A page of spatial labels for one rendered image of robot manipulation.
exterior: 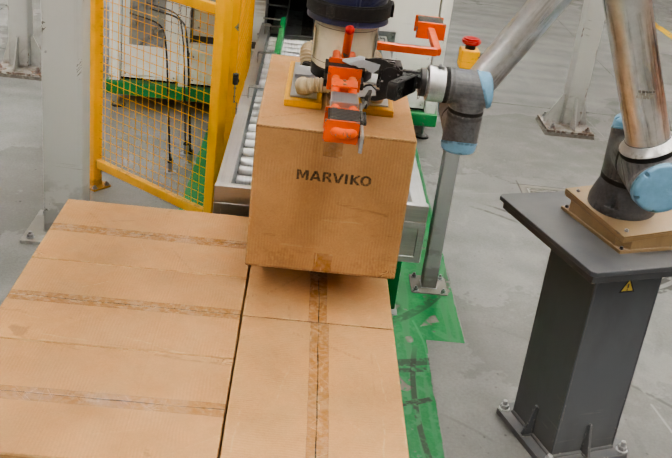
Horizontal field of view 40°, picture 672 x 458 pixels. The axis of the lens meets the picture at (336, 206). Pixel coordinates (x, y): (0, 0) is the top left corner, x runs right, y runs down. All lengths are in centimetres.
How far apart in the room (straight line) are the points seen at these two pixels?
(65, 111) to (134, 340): 164
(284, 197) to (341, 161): 18
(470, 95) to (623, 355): 102
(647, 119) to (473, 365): 131
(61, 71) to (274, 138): 158
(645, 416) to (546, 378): 52
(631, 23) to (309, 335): 109
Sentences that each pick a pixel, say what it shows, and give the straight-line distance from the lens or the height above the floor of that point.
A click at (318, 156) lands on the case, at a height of 97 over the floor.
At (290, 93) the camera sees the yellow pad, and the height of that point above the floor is 107.
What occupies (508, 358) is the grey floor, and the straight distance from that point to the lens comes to 345.
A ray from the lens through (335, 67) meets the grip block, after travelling 224.
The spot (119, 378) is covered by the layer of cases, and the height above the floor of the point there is 54.
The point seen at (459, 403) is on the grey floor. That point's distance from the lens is 316.
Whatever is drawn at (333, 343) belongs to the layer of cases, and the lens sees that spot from 233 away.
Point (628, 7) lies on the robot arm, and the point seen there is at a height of 142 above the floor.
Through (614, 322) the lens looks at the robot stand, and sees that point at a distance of 281.
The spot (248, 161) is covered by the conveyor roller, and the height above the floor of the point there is 54.
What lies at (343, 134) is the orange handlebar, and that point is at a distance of 191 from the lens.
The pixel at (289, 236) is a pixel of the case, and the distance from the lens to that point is 239.
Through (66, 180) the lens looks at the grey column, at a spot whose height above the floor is 25.
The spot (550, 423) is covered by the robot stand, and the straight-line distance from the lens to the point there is 297.
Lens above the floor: 180
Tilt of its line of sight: 24 degrees down
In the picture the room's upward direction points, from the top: 7 degrees clockwise
